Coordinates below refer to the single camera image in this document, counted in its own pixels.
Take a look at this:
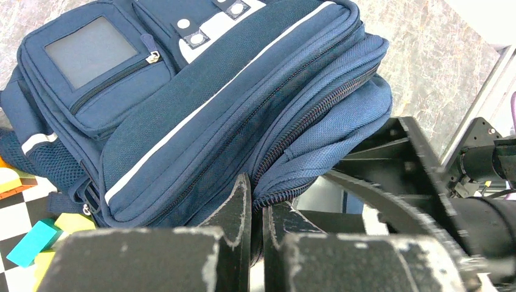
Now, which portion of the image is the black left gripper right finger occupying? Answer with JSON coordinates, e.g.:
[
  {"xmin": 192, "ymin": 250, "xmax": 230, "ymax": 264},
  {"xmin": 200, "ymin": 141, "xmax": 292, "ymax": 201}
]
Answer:
[{"xmin": 263, "ymin": 201, "xmax": 325, "ymax": 291}]

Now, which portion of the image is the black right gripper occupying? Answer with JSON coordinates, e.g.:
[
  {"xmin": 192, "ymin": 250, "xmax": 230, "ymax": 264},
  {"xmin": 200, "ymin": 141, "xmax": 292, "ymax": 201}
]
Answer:
[{"xmin": 324, "ymin": 117, "xmax": 515, "ymax": 287}]

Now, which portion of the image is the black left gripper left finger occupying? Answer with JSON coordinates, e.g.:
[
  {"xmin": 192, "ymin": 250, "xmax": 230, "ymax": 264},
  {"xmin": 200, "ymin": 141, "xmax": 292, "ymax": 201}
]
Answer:
[{"xmin": 199, "ymin": 173, "xmax": 252, "ymax": 291}]

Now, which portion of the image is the navy blue student backpack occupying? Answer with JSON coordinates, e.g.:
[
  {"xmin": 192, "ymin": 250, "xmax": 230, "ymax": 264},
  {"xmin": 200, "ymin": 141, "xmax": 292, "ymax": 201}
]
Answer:
[{"xmin": 1, "ymin": 1, "xmax": 392, "ymax": 228}]

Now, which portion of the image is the lime green toy block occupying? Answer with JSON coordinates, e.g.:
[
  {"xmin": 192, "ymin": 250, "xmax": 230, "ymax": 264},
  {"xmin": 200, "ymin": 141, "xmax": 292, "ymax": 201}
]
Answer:
[{"xmin": 54, "ymin": 213, "xmax": 96, "ymax": 234}]

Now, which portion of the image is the teal toy block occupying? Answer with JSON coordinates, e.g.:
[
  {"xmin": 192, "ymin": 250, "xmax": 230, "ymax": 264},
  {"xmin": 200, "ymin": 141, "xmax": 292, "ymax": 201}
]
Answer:
[{"xmin": 6, "ymin": 219, "xmax": 63, "ymax": 268}]

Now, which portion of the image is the yellow toy block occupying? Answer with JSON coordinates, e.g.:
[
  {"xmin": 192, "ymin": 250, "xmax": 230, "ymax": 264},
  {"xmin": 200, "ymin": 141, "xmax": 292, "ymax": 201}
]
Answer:
[{"xmin": 33, "ymin": 250, "xmax": 55, "ymax": 291}]

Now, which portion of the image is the black white chessboard mat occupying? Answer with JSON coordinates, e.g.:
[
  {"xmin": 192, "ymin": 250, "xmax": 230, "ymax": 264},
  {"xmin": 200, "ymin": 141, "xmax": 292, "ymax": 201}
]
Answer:
[{"xmin": 1, "ymin": 177, "xmax": 56, "ymax": 291}]

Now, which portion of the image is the orange yellow wedge block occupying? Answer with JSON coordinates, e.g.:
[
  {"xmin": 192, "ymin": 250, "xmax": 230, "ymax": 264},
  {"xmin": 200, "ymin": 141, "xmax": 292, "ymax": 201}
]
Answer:
[{"xmin": 1, "ymin": 159, "xmax": 38, "ymax": 200}]

